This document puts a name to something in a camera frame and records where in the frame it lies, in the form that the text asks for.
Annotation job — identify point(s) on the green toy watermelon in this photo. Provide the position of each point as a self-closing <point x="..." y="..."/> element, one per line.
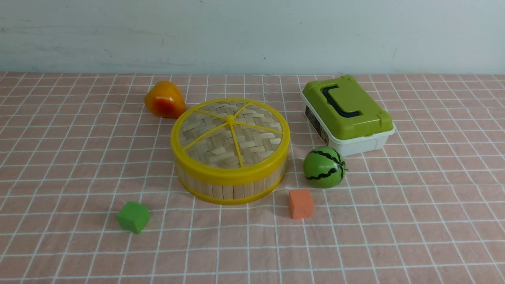
<point x="324" y="167"/>

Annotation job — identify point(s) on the orange red toy mango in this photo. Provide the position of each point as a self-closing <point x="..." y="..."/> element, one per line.
<point x="165" y="100"/>

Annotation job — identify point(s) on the orange foam cube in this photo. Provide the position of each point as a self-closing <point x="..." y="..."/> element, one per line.
<point x="300" y="204"/>

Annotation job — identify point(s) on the green lidded white storage box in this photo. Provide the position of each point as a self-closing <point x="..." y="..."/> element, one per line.
<point x="345" y="116"/>

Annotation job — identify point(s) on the yellow woven bamboo steamer lid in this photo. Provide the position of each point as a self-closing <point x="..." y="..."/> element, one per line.
<point x="230" y="141"/>

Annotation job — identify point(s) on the yellow rimmed bamboo steamer basket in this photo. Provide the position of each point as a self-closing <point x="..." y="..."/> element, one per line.
<point x="240" y="192"/>

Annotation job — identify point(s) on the green foam cube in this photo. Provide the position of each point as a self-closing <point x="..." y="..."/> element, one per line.
<point x="133" y="217"/>

